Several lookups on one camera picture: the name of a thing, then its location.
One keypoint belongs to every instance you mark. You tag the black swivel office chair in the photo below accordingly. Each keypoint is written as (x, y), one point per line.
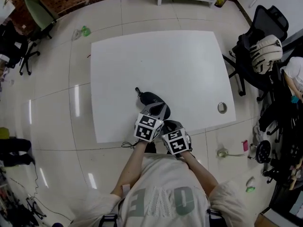
(14, 48)

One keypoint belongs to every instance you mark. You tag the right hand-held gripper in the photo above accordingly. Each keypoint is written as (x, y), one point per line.
(176, 141)

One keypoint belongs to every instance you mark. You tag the yellow-green bag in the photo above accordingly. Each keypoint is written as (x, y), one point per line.
(220, 1)

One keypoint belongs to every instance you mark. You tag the person's cream printed shirt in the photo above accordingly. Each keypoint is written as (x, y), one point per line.
(165, 197)

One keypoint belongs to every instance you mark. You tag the cream striped backpack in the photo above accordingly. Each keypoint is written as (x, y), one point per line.
(266, 53)

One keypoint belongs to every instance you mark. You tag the green plastic bottle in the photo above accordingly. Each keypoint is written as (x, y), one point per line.
(85, 31)

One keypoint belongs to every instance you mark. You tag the white board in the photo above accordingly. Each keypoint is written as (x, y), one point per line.
(6, 8)

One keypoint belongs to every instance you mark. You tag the green fabric chair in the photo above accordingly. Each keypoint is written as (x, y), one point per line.
(39, 13)

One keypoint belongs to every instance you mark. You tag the grey tape roll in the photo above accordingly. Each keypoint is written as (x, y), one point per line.
(222, 152)

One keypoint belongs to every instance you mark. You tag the black mesh office chair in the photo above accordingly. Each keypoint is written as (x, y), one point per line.
(255, 63)

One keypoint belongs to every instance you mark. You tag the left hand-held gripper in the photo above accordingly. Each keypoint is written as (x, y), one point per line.
(148, 128)

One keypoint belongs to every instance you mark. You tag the green and white bottle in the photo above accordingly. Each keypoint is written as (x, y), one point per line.
(250, 185)

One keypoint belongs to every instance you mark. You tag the pink small box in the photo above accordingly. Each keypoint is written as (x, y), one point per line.
(245, 145)

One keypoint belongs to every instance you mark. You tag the person's right forearm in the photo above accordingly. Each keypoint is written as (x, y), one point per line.
(201, 171)

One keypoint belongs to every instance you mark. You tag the black round fan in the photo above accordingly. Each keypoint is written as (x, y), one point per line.
(263, 151)

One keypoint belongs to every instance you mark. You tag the black glasses case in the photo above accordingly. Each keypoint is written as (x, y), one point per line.
(153, 99)

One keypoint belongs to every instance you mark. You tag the person's left forearm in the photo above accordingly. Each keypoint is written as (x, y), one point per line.
(132, 167)

